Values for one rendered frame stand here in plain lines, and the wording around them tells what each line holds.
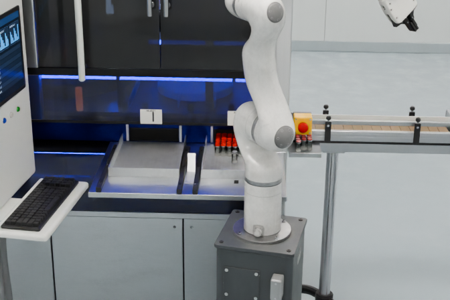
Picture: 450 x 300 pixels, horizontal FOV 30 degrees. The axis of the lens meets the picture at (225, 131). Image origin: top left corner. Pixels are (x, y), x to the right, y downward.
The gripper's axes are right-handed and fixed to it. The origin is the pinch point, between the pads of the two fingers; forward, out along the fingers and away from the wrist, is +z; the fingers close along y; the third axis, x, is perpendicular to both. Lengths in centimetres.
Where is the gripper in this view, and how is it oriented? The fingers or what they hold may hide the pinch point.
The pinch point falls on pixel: (412, 25)
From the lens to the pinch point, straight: 283.7
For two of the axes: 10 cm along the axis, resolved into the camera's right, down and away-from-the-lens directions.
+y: 6.8, -7.1, 1.7
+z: 5.9, 6.7, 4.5
